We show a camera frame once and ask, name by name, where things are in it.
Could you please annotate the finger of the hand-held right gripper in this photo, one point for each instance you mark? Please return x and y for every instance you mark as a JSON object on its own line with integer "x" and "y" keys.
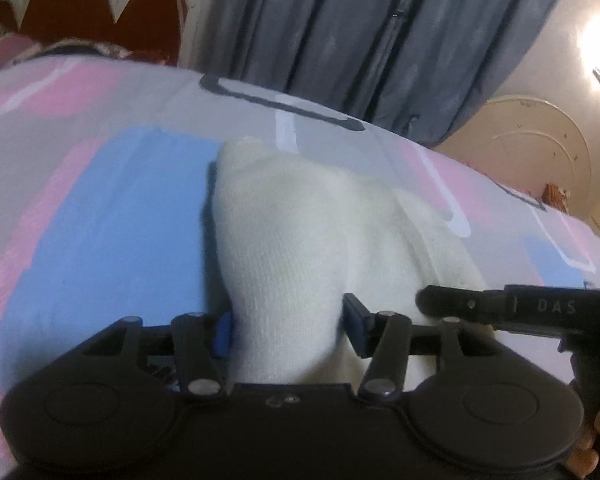
{"x": 455, "y": 302}

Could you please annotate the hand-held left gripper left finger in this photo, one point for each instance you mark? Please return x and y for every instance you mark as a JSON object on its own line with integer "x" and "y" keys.
{"x": 223, "y": 334}

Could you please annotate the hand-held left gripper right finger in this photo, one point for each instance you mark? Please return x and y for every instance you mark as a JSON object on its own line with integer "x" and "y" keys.
{"x": 356, "y": 327}

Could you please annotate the cream knit small garment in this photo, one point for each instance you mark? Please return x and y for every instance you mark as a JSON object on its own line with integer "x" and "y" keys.
{"x": 300, "y": 240}

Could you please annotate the person's right hand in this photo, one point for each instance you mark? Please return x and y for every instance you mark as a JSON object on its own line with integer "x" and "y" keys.
{"x": 594, "y": 435}

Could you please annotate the reddish cloth item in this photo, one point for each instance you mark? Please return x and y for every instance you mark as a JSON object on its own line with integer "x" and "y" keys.
{"x": 555, "y": 197}

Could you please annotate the pastel patchwork bed sheet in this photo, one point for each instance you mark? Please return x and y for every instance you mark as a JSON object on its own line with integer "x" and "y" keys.
{"x": 105, "y": 200}

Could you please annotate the grey-blue curtain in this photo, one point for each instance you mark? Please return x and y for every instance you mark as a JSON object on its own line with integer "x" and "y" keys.
{"x": 370, "y": 35}

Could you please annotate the floral patterned pillow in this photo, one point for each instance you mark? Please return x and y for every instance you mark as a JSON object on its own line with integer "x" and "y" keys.
{"x": 55, "y": 45}

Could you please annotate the cream and red headboard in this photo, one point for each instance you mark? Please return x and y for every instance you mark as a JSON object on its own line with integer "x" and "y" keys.
{"x": 90, "y": 5}

